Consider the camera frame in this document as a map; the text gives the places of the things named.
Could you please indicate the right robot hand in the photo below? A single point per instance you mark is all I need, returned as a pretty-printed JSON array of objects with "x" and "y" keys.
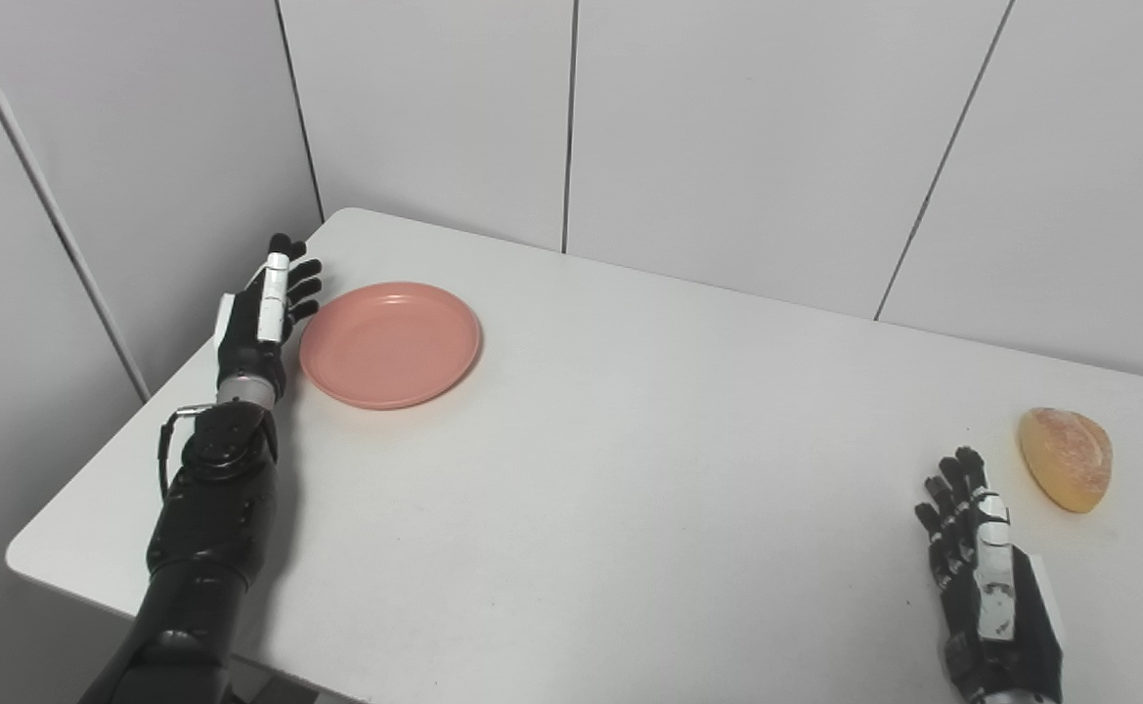
[{"x": 991, "y": 587}]

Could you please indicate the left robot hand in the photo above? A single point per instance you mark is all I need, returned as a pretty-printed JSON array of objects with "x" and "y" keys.
[{"x": 258, "y": 323}]

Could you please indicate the golden bread roll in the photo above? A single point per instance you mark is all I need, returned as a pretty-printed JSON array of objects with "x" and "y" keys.
[{"x": 1067, "y": 471}]

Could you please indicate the pink round plate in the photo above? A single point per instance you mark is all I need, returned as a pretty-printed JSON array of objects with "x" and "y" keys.
[{"x": 390, "y": 344}]

